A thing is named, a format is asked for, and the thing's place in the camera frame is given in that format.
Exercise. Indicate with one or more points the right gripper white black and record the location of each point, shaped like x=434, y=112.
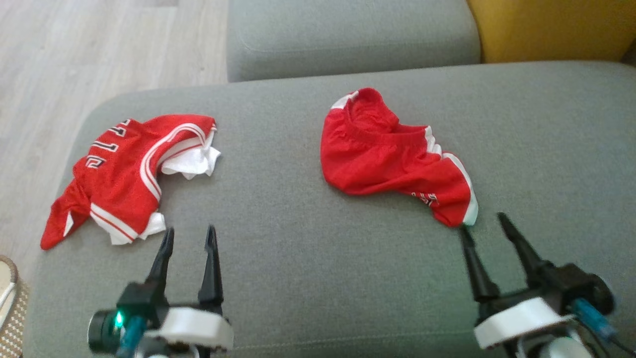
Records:
x=521, y=318

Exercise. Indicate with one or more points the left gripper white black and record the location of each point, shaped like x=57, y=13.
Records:
x=191, y=325

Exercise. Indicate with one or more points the red jersey with white sleeves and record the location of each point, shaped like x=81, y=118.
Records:
x=121, y=174

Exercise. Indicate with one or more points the red shorts with white stripes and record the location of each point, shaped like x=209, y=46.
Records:
x=387, y=154

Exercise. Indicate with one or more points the large grey sofa seat cushion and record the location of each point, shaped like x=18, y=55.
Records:
x=318, y=248

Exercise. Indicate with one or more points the woven beige basket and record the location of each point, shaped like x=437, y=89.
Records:
x=12, y=318

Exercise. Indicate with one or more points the yellow cushion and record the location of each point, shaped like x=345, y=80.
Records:
x=551, y=27

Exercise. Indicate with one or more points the small grey sofa cushion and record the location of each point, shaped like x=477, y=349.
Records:
x=348, y=35

